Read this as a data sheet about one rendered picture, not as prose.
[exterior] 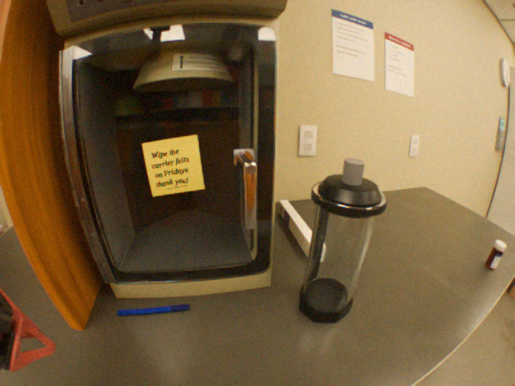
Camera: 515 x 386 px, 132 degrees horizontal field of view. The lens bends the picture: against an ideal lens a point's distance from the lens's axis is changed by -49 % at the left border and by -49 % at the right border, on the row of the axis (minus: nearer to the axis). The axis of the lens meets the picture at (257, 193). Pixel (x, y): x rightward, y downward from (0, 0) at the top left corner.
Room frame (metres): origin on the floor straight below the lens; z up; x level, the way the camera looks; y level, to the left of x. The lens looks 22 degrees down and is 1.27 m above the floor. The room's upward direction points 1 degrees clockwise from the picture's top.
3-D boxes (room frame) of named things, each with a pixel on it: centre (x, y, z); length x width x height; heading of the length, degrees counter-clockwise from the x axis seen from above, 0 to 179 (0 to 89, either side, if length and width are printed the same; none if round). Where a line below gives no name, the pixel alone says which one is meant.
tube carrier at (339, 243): (0.27, -0.13, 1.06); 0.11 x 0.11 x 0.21
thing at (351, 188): (0.27, -0.13, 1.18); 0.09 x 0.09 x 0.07
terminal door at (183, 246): (0.28, 0.13, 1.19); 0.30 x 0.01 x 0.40; 103
